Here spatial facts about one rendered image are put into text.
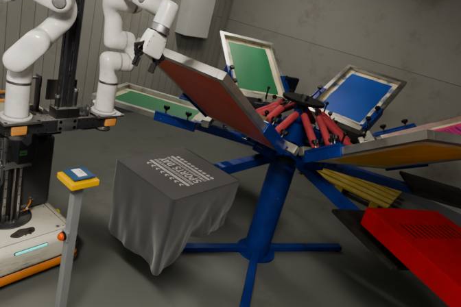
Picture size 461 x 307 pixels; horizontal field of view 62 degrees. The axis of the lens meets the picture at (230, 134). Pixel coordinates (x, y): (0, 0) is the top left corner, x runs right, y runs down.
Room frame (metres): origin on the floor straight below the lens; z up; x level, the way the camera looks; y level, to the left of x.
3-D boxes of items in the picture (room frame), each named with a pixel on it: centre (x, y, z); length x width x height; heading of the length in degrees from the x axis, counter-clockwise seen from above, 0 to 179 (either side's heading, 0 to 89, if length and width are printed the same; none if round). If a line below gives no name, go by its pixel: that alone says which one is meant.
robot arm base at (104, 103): (1.92, 0.68, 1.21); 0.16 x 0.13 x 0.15; 56
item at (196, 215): (1.74, 0.04, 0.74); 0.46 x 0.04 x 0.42; 144
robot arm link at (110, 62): (1.91, 0.67, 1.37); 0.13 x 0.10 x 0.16; 135
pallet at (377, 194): (4.75, -1.66, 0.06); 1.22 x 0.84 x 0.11; 56
